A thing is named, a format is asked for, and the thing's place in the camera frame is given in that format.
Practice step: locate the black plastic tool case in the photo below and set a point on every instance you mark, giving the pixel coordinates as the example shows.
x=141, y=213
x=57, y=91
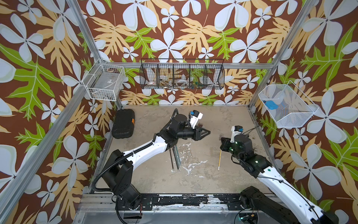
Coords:
x=124, y=122

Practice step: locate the blue object in basket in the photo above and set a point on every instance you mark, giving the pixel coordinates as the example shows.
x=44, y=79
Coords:
x=271, y=105

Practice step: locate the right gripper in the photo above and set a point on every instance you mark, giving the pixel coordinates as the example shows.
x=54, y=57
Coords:
x=223, y=144

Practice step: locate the white wire basket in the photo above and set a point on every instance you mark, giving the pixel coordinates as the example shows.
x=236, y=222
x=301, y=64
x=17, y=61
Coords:
x=104, y=81

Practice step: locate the black wire basket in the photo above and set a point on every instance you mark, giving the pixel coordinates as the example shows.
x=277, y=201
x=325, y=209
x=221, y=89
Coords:
x=172, y=73

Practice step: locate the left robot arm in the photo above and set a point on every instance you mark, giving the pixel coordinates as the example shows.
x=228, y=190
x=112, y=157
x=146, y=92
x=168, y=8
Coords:
x=116, y=175

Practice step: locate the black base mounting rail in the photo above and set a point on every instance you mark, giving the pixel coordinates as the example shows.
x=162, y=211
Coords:
x=147, y=202

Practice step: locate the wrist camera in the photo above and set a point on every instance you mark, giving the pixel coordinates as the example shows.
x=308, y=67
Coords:
x=236, y=130
x=194, y=117

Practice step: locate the white mesh corner basket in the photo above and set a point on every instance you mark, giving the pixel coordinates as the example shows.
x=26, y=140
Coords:
x=295, y=107

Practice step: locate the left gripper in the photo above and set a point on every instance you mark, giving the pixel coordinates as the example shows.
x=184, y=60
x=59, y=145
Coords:
x=195, y=132

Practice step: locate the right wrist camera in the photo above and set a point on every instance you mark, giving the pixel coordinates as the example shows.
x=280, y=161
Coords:
x=236, y=130

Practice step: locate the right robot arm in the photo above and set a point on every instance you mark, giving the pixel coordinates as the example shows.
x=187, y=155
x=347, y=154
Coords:
x=297, y=209

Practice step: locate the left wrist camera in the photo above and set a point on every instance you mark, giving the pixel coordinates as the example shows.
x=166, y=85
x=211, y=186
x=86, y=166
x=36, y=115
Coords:
x=194, y=117

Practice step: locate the bundle of coloured pencils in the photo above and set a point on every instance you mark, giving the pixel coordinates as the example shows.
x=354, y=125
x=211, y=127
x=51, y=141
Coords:
x=175, y=157

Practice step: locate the yellow pencil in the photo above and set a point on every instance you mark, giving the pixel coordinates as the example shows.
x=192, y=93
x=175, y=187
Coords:
x=220, y=158

